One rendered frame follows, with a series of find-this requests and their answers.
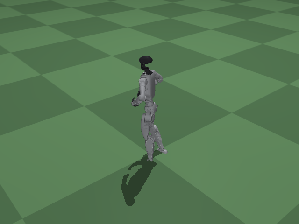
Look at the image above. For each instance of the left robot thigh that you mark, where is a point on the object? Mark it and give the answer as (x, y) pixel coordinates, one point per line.
(145, 125)

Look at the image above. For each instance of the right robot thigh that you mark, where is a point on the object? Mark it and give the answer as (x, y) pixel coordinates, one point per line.
(153, 128)

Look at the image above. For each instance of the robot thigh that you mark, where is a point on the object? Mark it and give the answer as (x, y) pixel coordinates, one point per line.
(153, 128)
(145, 125)

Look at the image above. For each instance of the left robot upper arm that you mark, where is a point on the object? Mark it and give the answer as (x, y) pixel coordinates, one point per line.
(142, 88)

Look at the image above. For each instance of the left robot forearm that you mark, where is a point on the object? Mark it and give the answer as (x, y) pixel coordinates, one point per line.
(136, 102)

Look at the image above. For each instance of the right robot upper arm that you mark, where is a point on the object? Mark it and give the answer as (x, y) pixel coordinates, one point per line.
(158, 77)

